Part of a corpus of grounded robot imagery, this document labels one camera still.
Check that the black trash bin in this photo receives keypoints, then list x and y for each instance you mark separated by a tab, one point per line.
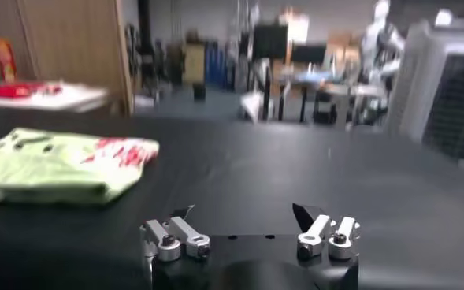
199	91

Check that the cardboard box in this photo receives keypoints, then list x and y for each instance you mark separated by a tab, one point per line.
342	40

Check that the red chips can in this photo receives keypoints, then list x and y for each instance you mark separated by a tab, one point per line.
5	59

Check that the white leaning board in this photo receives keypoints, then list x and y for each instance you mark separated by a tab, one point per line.
255	106

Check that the blue cabinet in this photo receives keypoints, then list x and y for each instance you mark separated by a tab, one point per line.
217	65

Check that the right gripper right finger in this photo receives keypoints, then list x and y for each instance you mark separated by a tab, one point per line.
316	232

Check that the light green t-shirt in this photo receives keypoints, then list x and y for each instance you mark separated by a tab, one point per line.
50	169

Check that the white desk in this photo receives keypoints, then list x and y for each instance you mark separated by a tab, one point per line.
357	92

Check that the wooden folding screen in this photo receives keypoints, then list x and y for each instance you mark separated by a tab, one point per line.
74	39

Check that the white side table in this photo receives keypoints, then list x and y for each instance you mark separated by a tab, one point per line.
74	98

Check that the black monitor on stand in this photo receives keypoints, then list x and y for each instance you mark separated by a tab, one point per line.
270	41

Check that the folded red t-shirt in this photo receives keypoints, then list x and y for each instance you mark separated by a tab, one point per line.
7	90

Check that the white humanoid robot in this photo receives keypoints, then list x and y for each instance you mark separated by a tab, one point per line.
377	43

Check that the white air cooler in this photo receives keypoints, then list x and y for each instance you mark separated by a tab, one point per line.
452	98

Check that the black desktop monitor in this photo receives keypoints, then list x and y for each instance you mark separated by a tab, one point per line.
309	54

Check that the white poster sign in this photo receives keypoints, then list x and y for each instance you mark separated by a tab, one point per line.
294	27

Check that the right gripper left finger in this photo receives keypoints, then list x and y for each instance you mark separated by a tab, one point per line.
186	234

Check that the beige cabinet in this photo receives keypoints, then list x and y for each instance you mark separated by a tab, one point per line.
194	63

